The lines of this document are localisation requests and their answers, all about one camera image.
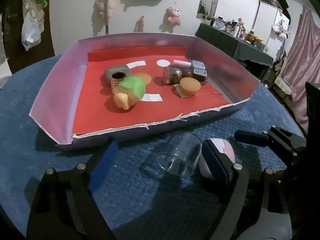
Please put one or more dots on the studded black round jar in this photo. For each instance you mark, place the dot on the studded black round jar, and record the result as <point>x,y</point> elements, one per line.
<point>116,78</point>

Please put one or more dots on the dark green covered table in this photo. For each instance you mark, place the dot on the dark green covered table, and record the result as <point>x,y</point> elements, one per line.
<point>234,47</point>

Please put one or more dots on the tan round makeup sponge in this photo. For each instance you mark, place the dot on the tan round makeup sponge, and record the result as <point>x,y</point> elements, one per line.
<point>146,78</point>

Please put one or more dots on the tan mushroom shaped sponge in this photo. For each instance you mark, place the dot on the tan mushroom shaped sponge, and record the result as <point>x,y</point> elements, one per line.
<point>189,86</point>

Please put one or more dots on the pink plush bear toy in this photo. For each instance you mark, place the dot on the pink plush bear toy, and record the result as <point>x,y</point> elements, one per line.
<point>174,15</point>

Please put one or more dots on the white plastic bag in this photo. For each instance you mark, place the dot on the white plastic bag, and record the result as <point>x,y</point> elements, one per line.
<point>30,35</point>

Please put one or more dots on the white cabinet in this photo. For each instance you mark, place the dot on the white cabinet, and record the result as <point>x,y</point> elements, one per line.
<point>272,21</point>

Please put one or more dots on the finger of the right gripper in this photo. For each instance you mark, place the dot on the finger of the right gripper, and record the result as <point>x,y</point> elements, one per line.
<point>252,138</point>

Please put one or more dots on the clear plastic cup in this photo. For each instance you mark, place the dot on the clear plastic cup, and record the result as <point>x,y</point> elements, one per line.
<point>181,154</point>

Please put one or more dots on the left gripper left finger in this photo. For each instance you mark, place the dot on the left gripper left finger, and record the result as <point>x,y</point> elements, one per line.
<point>100,163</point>

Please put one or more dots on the light pink plush toy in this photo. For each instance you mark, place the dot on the light pink plush toy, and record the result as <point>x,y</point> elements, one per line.
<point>100,7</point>

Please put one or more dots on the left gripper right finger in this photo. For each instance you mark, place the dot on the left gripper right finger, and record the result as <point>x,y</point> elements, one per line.
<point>217,159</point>

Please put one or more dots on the green orange duck toy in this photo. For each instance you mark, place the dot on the green orange duck toy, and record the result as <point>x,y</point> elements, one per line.
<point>129,92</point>

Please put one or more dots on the dark brown door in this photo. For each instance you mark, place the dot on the dark brown door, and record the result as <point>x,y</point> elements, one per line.
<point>13,14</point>

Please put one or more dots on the blue round cushion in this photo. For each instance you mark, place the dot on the blue round cushion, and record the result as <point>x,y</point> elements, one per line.
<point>138,199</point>

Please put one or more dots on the pink cap nail polish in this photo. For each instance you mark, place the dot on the pink cap nail polish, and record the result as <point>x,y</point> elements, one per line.
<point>189,64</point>

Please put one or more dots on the pink curtain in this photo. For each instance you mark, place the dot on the pink curtain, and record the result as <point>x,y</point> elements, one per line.
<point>303,65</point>

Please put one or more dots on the black cap nail polish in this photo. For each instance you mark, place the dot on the black cap nail polish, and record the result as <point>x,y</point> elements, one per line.
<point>200,75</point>

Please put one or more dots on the brown eye shadow case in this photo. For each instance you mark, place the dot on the brown eye shadow case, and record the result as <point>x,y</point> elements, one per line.
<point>123,68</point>

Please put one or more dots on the dark brown round ball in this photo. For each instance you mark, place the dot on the dark brown round ball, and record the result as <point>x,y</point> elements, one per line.
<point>186,72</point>

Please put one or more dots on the brown glass jar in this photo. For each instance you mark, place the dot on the brown glass jar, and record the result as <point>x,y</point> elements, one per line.
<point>172,75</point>

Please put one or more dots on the pink red cardboard tray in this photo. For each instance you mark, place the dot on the pink red cardboard tray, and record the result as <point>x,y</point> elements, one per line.
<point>75,105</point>

